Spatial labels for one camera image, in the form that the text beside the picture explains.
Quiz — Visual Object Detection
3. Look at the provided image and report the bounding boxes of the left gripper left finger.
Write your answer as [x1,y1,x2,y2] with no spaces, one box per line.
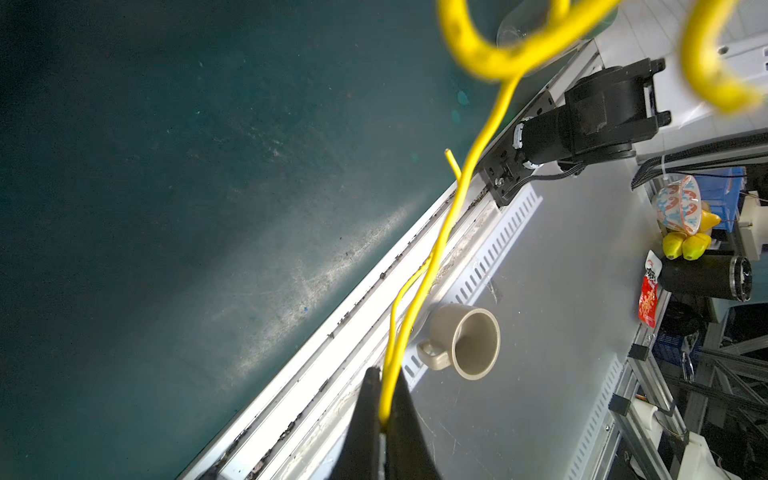
[330,367,381,480]

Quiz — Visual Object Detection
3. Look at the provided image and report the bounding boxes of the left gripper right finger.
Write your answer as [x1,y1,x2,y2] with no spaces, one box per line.
[385,373,441,480]

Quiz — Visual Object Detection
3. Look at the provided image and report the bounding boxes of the red yellow cables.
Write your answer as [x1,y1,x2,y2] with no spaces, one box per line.
[377,0,763,428]

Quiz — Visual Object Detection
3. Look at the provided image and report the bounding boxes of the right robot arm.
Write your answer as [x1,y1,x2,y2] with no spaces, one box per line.
[478,55,716,208]

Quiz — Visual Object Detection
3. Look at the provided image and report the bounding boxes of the small metal cup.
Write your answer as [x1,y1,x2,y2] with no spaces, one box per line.
[417,304,501,381]

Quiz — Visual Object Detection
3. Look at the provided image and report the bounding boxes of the yellow toy bananas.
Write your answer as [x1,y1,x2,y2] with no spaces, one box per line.
[662,211,721,261]

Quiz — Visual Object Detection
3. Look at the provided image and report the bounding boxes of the black thermos flask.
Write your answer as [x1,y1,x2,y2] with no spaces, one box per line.
[659,254,753,302]

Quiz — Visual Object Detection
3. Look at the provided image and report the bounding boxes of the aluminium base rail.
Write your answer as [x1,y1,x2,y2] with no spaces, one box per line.
[176,41,601,480]

